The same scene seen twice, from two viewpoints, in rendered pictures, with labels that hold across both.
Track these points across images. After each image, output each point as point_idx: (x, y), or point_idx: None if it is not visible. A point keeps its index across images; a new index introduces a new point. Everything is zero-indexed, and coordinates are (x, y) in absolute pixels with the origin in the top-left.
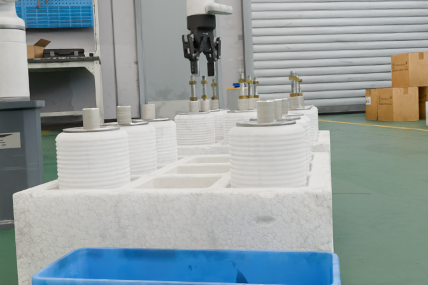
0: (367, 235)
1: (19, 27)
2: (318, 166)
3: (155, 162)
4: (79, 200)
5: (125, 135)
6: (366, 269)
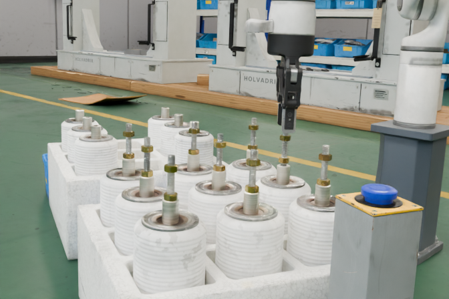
0: (37, 287)
1: (403, 47)
2: (62, 159)
3: (161, 149)
4: None
5: (148, 121)
6: (37, 245)
